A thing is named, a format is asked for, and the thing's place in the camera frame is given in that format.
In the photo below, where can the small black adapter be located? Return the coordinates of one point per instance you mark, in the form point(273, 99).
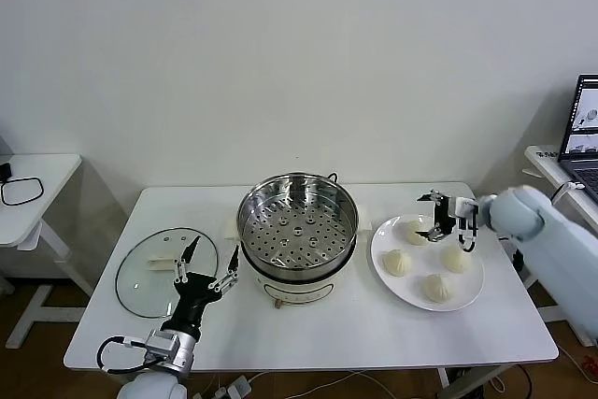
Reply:
point(4, 171)

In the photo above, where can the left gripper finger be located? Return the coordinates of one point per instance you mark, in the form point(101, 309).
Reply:
point(231, 273)
point(184, 266)

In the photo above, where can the black hanging power adapter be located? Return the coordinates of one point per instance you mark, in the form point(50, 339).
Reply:
point(517, 259)

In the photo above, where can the red floor object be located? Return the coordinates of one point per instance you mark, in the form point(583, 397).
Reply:
point(588, 361)

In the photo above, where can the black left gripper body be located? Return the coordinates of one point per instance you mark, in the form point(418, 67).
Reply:
point(191, 294)

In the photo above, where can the white steamed baozi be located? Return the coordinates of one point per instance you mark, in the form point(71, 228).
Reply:
point(411, 232)
point(397, 262)
point(437, 288)
point(455, 260)

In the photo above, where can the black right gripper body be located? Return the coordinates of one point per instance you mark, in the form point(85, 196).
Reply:
point(447, 217)

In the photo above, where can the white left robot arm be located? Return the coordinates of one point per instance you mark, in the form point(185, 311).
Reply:
point(186, 354)

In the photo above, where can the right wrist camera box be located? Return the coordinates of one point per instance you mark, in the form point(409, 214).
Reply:
point(463, 206)

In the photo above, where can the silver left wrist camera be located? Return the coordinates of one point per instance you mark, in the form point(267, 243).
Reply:
point(161, 345)

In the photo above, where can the white electric cooking pot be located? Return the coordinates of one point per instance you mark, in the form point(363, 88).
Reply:
point(299, 289)

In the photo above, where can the stainless steel steamer basket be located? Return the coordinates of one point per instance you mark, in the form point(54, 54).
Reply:
point(299, 249)

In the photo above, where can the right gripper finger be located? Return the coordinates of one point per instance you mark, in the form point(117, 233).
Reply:
point(432, 234)
point(432, 196)

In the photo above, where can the large white round plate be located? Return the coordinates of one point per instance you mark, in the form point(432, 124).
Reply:
point(411, 288)

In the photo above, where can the round glass pot lid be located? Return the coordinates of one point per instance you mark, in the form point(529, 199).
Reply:
point(135, 287)

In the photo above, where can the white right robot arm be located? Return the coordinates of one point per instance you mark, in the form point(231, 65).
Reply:
point(514, 212)

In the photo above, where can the open dark laptop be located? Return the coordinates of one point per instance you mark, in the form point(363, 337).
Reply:
point(584, 170)

